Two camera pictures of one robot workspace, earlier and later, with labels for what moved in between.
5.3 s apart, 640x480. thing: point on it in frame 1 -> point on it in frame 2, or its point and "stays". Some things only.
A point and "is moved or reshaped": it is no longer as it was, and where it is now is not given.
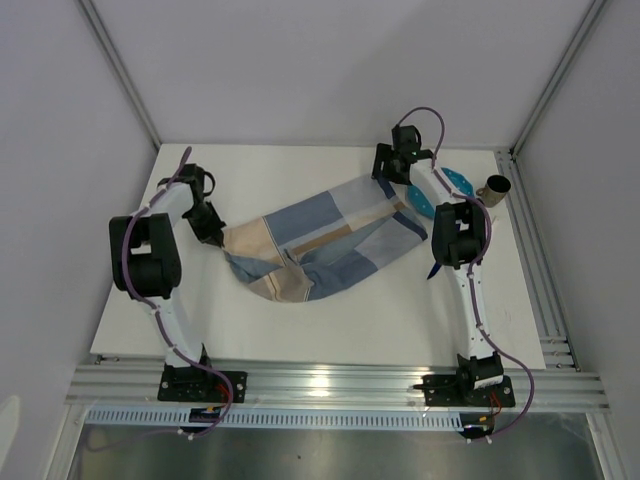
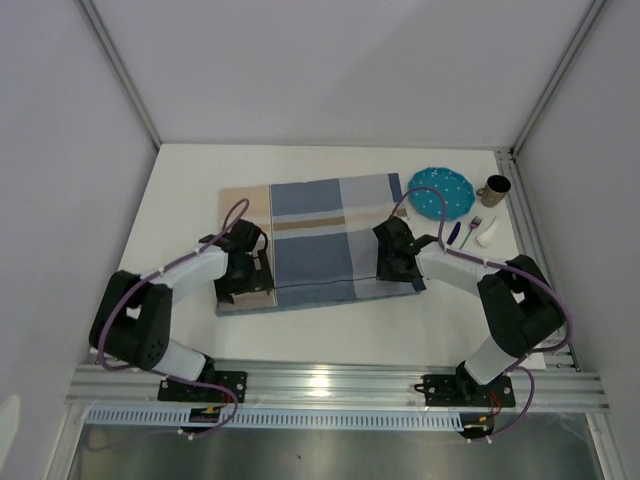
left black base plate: (188, 384) stays
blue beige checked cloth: (294, 252) is moved or reshaped
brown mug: (495, 190) stays
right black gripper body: (385, 154) -> (387, 270)
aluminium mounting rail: (313, 386) stays
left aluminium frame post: (107, 41) stays
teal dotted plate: (421, 200) stays
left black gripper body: (205, 221) -> (247, 280)
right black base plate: (444, 391) stays
